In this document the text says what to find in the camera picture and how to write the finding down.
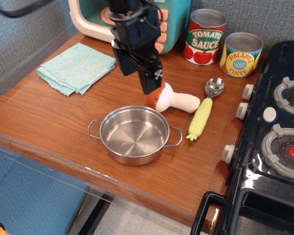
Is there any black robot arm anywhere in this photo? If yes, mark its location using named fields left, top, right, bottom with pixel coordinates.
left=107, top=0, right=163, bottom=94

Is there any tomato sauce can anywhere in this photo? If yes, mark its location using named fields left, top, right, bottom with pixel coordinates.
left=184, top=8, right=227, bottom=66

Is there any black toy stove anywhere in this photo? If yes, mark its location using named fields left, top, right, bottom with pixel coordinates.
left=191, top=41, right=294, bottom=235

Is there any stainless steel pot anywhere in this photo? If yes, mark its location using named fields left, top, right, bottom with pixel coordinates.
left=88, top=105, right=183, bottom=166

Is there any light blue folded towel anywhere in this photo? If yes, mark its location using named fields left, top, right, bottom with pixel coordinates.
left=37, top=43, right=116, bottom=96

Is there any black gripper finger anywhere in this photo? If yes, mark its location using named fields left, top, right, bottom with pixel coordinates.
left=138, top=69, right=163, bottom=94
left=112, top=47, right=138, bottom=76

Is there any teal toy microwave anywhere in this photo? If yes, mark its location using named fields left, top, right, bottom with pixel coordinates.
left=69, top=0, right=191, bottom=54

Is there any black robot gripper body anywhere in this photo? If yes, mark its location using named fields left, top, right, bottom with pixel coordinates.
left=109, top=4, right=160, bottom=71

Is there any plush brown white mushroom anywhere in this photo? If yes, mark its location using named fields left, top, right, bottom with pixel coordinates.
left=147, top=82, right=201, bottom=113

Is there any spoon with green handle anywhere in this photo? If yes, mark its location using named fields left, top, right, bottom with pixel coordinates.
left=186, top=77, right=224, bottom=141

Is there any pineapple slices can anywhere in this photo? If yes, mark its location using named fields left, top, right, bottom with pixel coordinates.
left=220, top=32, right=264, bottom=78

